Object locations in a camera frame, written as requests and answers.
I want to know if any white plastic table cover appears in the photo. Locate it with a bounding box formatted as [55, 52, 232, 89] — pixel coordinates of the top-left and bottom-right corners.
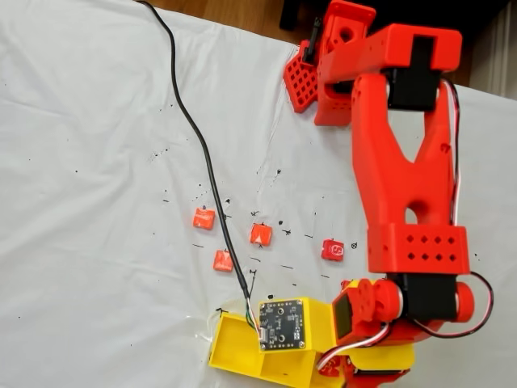
[0, 0, 517, 388]

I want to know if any white baseboard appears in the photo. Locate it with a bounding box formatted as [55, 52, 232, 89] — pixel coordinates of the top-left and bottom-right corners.
[470, 0, 517, 100]

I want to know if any camera board in yellow mount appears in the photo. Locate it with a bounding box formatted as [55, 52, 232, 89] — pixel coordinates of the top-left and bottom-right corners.
[257, 296, 337, 354]

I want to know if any orange Starburst candy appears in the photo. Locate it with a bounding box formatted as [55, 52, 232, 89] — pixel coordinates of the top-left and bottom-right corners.
[212, 249, 237, 273]
[191, 207, 216, 231]
[249, 222, 274, 247]

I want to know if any black table clamp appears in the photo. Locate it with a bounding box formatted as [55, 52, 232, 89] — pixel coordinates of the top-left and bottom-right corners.
[302, 16, 323, 65]

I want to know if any white red black servo wire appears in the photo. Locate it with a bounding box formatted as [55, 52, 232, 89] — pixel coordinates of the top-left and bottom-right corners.
[317, 321, 391, 371]
[419, 272, 494, 340]
[439, 78, 464, 227]

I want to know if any black camera cable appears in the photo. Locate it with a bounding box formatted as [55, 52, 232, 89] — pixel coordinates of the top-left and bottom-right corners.
[136, 0, 263, 339]

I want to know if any yellow three-compartment box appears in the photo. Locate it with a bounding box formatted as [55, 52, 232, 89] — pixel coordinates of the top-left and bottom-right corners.
[208, 313, 352, 388]

